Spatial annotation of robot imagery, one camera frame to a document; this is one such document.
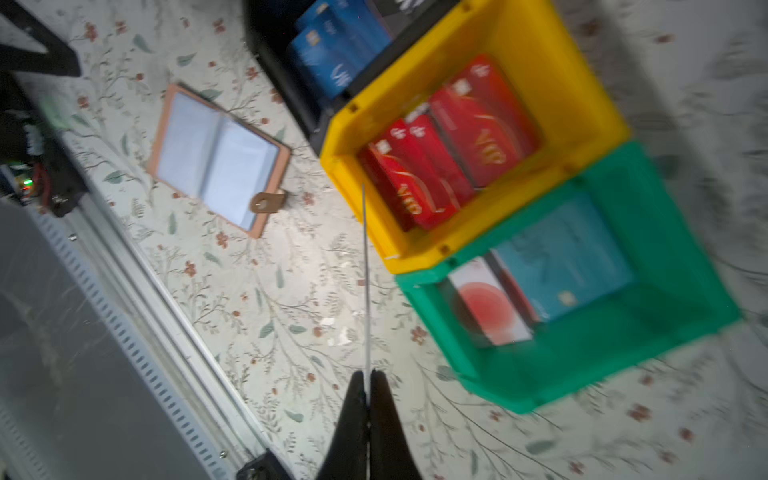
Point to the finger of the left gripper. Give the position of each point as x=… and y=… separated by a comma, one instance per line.
x=57, y=58

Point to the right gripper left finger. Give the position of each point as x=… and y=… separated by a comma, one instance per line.
x=347, y=457

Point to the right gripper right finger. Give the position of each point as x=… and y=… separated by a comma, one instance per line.
x=389, y=454

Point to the white card with red circle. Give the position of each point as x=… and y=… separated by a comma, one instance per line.
x=484, y=307

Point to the teal VIP card from holder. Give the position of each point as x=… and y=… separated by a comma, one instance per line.
x=366, y=288

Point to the blue VIP card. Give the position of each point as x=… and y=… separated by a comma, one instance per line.
x=331, y=59

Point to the teal card in bin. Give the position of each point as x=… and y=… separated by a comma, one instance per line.
x=565, y=261

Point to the blue card in bin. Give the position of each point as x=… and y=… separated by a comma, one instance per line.
x=365, y=27

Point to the lower red VIP card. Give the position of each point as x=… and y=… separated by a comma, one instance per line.
x=417, y=141

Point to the red vip card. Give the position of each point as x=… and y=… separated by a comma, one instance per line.
x=417, y=141
x=485, y=122

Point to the upper red VIP card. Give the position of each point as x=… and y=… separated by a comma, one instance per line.
x=485, y=122

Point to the dark card in bin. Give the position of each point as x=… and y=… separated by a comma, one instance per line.
x=399, y=10

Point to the black plastic bin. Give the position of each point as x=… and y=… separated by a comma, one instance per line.
x=269, y=31

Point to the green plastic bin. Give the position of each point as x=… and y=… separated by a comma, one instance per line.
x=676, y=296

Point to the yellow plastic bin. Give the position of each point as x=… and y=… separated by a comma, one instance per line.
x=577, y=122

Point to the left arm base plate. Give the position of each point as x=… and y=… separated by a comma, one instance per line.
x=35, y=165

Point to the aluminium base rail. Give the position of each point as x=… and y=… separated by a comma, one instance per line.
x=69, y=407

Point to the white vented cable duct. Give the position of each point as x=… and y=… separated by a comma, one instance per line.
x=174, y=406

